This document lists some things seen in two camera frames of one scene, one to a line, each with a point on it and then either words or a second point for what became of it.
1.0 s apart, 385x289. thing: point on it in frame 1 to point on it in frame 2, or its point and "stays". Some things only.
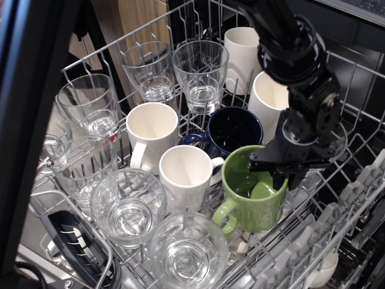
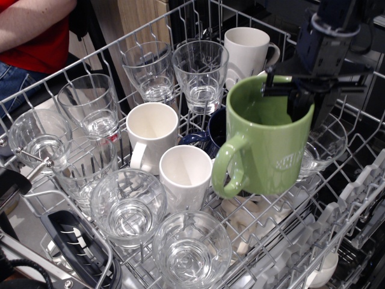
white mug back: x=244 y=61 stays
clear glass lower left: x=78 y=165 stays
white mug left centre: x=153 y=127 stays
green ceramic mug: x=252 y=205 to x=274 y=148
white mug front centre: x=187 y=172 stays
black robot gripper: x=304 y=134 to x=326 y=41
